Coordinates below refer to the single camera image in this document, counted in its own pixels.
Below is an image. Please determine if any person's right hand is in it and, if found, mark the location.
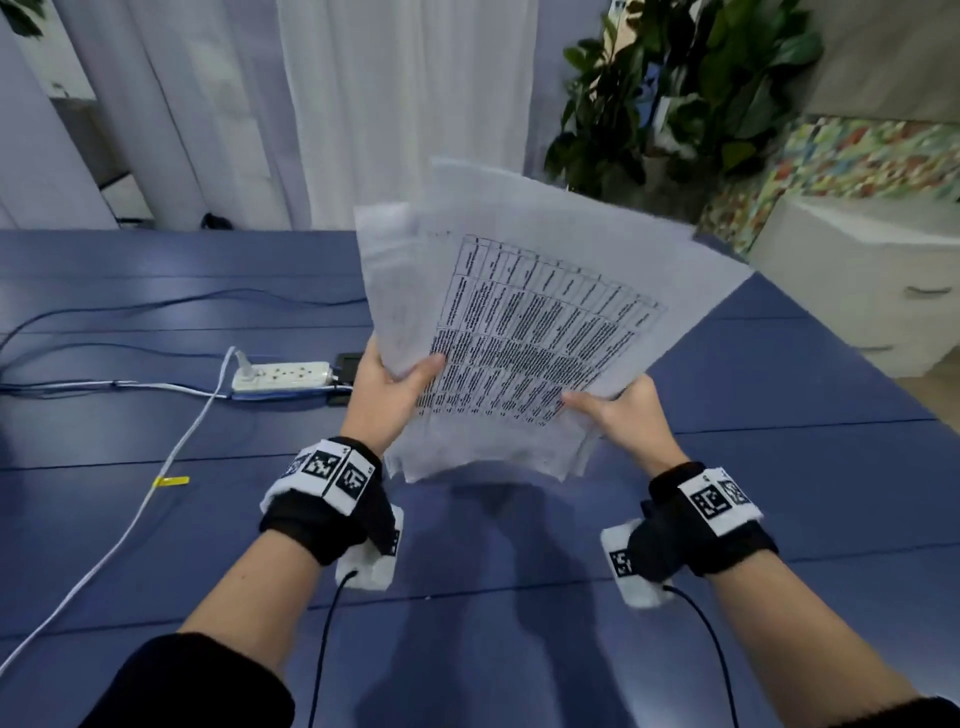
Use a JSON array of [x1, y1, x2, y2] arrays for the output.
[[562, 374, 691, 479]]

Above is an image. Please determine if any person's left hand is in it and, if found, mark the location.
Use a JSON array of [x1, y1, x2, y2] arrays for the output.
[[339, 335, 448, 459]]

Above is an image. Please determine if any gathered printed papers stack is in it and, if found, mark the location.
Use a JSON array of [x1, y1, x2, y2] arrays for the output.
[[353, 155, 755, 485]]

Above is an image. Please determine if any person's left forearm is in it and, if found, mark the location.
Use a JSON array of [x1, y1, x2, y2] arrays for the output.
[[178, 528, 324, 676]]

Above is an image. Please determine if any person's right forearm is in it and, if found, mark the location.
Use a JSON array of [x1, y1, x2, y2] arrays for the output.
[[708, 551, 920, 728]]

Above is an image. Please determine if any white power strip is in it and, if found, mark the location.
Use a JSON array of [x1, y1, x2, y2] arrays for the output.
[[230, 361, 335, 395]]

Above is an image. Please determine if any grey plant pot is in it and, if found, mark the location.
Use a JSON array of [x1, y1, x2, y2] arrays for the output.
[[622, 157, 714, 223]]

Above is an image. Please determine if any white drawer cabinet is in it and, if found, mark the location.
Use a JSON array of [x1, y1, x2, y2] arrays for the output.
[[748, 194, 960, 379]]

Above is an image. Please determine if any white curtain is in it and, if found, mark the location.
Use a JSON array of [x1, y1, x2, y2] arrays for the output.
[[277, 0, 540, 230]]

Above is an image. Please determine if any black fleece sleeve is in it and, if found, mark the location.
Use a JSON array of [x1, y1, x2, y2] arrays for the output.
[[78, 632, 296, 728], [839, 695, 960, 728]]

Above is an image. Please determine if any colourful patterned panel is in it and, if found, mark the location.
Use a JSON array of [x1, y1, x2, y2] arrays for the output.
[[697, 116, 960, 256]]

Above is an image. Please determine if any large green potted plant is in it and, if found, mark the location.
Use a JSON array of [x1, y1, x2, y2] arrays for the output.
[[543, 0, 826, 219]]

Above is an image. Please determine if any small green leafy plant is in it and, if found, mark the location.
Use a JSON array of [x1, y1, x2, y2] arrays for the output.
[[0, 0, 46, 39]]

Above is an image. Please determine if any black desk cable box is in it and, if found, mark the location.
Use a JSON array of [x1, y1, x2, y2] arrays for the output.
[[327, 352, 365, 408]]

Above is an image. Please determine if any white power cable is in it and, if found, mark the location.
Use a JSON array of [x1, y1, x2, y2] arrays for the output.
[[0, 346, 256, 676]]

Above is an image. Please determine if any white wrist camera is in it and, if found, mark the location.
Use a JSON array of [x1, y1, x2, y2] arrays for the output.
[[333, 503, 405, 592], [599, 518, 673, 610]]

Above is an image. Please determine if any blue network cable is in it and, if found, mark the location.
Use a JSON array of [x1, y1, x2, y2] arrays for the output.
[[0, 288, 369, 354]]

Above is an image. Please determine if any black camera cable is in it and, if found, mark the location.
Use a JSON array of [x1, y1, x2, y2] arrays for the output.
[[307, 569, 360, 728], [663, 584, 740, 728]]

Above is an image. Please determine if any thin blue cable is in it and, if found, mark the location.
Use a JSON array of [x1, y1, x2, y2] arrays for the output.
[[0, 341, 226, 361]]

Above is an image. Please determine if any blue and white cable bundle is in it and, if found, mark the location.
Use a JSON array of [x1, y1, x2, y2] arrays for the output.
[[0, 378, 354, 403]]

